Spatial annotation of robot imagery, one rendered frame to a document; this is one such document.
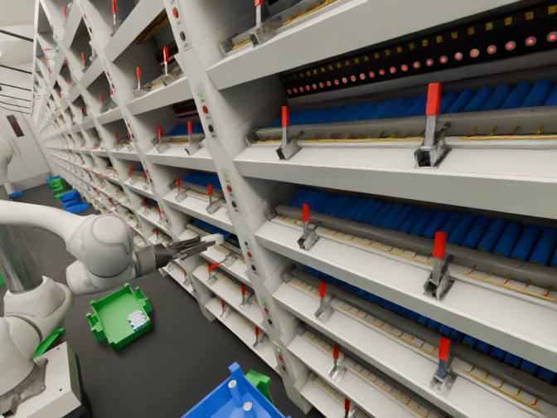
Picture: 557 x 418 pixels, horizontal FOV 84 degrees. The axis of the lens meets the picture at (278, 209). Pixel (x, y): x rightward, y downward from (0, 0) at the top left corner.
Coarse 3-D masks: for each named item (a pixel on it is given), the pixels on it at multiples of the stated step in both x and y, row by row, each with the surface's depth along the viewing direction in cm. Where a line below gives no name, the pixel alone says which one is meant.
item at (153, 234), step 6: (150, 228) 200; (156, 228) 200; (144, 234) 198; (150, 234) 200; (156, 234) 197; (162, 234) 193; (150, 240) 196; (156, 240) 192; (162, 240) 187; (168, 240) 184; (180, 264) 157
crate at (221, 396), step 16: (240, 368) 67; (224, 384) 67; (240, 384) 68; (208, 400) 65; (224, 400) 67; (256, 400) 67; (192, 416) 63; (208, 416) 65; (224, 416) 65; (240, 416) 64; (272, 416) 62; (288, 416) 54
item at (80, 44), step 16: (48, 0) 152; (64, 0) 156; (48, 16) 157; (64, 48) 159; (80, 48) 163; (80, 64) 164; (96, 80) 170; (96, 96) 171; (96, 128) 180; (112, 128) 178; (128, 160) 186; (128, 192) 189; (144, 224) 197; (160, 272) 216
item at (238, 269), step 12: (192, 216) 142; (180, 228) 139; (180, 240) 138; (228, 240) 117; (204, 252) 118; (216, 252) 114; (228, 252) 111; (240, 264) 102; (240, 276) 97; (252, 288) 97
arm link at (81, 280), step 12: (72, 264) 81; (132, 264) 86; (72, 276) 78; (84, 276) 79; (96, 276) 78; (120, 276) 82; (132, 276) 87; (72, 288) 78; (84, 288) 79; (96, 288) 81; (108, 288) 83
